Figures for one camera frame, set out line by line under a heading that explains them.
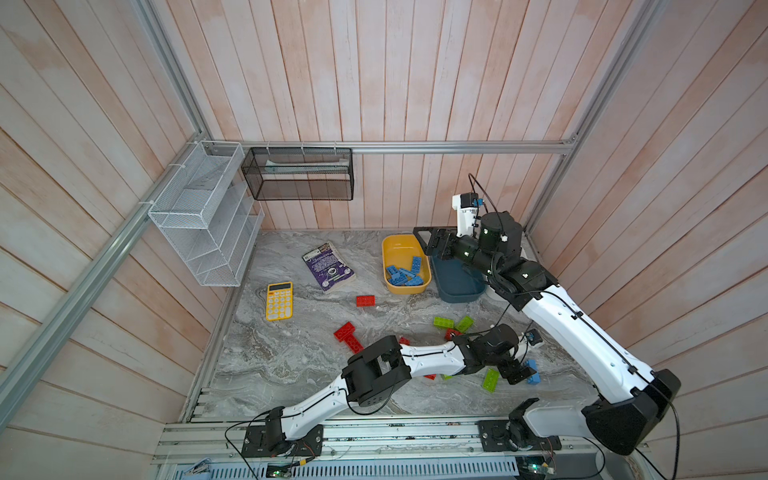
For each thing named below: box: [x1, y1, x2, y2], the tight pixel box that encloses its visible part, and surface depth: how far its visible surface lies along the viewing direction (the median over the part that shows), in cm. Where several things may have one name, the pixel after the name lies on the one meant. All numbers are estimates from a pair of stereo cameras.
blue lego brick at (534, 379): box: [525, 359, 541, 384], surface depth 83 cm
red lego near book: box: [355, 295, 377, 307], surface depth 100 cm
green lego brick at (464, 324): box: [455, 315, 475, 333], surface depth 95 cm
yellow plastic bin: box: [382, 234, 432, 295], surface depth 105 cm
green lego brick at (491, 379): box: [482, 368, 501, 393], surface depth 84 cm
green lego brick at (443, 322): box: [433, 317, 455, 328], surface depth 95 cm
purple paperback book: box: [302, 242, 356, 293], surface depth 107 cm
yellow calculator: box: [266, 281, 293, 321], surface depth 100 cm
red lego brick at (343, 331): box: [333, 321, 355, 342], surface depth 92 cm
